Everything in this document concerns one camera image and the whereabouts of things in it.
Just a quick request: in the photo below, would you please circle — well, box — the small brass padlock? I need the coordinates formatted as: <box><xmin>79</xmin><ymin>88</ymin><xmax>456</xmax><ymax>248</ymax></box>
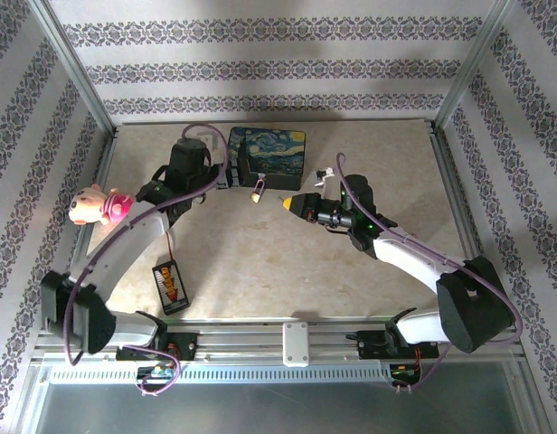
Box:
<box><xmin>250</xmin><ymin>174</ymin><xmax>268</xmax><ymax>203</ymax></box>

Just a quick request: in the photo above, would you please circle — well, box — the starry night tin box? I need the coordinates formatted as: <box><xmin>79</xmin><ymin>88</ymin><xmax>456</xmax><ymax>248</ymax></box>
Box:
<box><xmin>226</xmin><ymin>126</ymin><xmax>308</xmax><ymax>192</ymax></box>

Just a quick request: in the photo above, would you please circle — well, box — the pink plush toy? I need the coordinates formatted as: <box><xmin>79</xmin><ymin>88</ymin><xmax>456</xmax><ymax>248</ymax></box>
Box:
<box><xmin>69</xmin><ymin>183</ymin><xmax>136</xmax><ymax>226</ymax></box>

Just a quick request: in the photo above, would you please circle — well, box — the black card with orange arrows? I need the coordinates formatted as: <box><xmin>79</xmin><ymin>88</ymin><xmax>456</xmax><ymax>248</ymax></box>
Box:
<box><xmin>151</xmin><ymin>259</ymin><xmax>190</xmax><ymax>316</ymax></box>

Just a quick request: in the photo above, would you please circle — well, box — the grey metal shelf plate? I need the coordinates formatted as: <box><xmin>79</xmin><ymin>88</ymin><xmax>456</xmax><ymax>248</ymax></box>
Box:
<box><xmin>23</xmin><ymin>382</ymin><xmax>544</xmax><ymax>434</ymax></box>

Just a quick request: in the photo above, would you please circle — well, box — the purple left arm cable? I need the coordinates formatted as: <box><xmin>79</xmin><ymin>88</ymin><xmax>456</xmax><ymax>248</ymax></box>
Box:
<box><xmin>62</xmin><ymin>122</ymin><xmax>231</xmax><ymax>398</ymax></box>

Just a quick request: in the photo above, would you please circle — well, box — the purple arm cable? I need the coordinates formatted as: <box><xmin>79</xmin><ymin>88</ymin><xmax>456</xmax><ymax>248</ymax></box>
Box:
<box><xmin>335</xmin><ymin>152</ymin><xmax>524</xmax><ymax>395</ymax></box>
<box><xmin>62</xmin><ymin>122</ymin><xmax>231</xmax><ymax>398</ymax></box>

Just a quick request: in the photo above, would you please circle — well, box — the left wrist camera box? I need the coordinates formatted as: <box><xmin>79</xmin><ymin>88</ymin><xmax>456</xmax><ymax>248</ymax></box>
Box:
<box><xmin>197</xmin><ymin>129</ymin><xmax>224</xmax><ymax>153</ymax></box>

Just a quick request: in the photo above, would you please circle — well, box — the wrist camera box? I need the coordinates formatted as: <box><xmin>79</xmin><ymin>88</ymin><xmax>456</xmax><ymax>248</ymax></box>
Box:
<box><xmin>197</xmin><ymin>129</ymin><xmax>224</xmax><ymax>153</ymax></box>
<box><xmin>314</xmin><ymin>165</ymin><xmax>339</xmax><ymax>200</ymax></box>

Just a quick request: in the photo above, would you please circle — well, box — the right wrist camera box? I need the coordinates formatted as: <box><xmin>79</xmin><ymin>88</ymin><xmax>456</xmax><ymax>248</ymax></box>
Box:
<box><xmin>314</xmin><ymin>165</ymin><xmax>339</xmax><ymax>200</ymax></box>

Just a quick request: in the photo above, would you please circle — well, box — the aluminium side rail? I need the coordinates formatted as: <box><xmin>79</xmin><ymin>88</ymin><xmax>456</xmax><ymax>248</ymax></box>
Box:
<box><xmin>427</xmin><ymin>120</ymin><xmax>517</xmax><ymax>327</ymax></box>
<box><xmin>54</xmin><ymin>128</ymin><xmax>121</xmax><ymax>329</ymax></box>

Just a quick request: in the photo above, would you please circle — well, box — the aluminium frame post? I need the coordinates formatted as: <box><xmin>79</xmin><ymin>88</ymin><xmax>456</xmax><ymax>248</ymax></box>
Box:
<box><xmin>430</xmin><ymin>0</ymin><xmax>522</xmax><ymax>132</ymax></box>
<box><xmin>32</xmin><ymin>0</ymin><xmax>118</xmax><ymax>132</ymax></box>

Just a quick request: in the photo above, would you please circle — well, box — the white slotted cable duct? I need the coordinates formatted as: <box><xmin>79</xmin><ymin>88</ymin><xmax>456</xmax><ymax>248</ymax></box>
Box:
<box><xmin>47</xmin><ymin>364</ymin><xmax>393</xmax><ymax>385</ymax></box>

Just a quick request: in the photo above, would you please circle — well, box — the right circuit board with wires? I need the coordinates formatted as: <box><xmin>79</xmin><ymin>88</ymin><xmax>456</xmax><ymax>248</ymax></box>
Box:
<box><xmin>388</xmin><ymin>363</ymin><xmax>423</xmax><ymax>386</ymax></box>

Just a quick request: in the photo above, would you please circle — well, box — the circuit board with wires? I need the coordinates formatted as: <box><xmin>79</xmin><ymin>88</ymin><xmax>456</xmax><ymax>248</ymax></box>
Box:
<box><xmin>388</xmin><ymin>363</ymin><xmax>423</xmax><ymax>386</ymax></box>
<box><xmin>137</xmin><ymin>363</ymin><xmax>176</xmax><ymax>381</ymax></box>

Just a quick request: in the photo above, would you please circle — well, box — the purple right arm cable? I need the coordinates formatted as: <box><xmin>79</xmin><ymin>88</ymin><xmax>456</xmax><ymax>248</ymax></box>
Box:
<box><xmin>335</xmin><ymin>152</ymin><xmax>524</xmax><ymax>395</ymax></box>

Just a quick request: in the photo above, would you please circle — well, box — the left circuit board with wires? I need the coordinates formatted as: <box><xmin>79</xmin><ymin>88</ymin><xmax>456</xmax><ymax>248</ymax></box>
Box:
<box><xmin>137</xmin><ymin>363</ymin><xmax>176</xmax><ymax>381</ymax></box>

